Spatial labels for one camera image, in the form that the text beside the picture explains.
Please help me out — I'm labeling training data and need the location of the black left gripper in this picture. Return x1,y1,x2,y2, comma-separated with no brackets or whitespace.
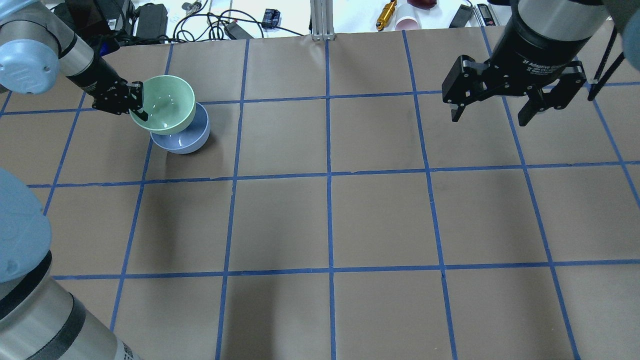
67,55,149,122

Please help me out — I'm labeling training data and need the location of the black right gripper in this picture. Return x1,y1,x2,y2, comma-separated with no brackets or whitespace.
441,0,609,126

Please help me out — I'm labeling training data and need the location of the black remote device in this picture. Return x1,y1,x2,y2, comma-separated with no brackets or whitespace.
449,4,473,28

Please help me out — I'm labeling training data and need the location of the pink paper cup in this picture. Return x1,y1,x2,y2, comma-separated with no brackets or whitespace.
393,14,422,31

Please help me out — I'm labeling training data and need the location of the black power adapter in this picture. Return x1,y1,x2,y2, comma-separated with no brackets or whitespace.
135,3,169,44

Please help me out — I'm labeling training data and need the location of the green bowl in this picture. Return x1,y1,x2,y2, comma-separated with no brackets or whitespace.
129,75,196,135

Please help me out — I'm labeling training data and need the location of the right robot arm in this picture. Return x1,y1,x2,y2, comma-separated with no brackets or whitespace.
442,0,640,126

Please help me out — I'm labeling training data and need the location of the black cable bundle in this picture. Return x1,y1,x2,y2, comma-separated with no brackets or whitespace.
172,0,306,43

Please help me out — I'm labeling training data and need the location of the blue bowl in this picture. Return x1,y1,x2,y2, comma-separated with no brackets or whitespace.
150,102,211,155

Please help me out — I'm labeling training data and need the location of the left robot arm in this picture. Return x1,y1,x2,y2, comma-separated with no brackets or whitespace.
0,0,146,360

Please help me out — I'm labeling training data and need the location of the small blue black device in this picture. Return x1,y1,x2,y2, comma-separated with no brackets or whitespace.
261,8,281,30

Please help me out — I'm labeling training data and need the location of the aluminium frame post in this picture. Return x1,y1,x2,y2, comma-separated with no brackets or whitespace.
310,0,336,42

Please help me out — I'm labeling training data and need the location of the red mango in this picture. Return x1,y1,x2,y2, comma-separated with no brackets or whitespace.
407,0,438,10

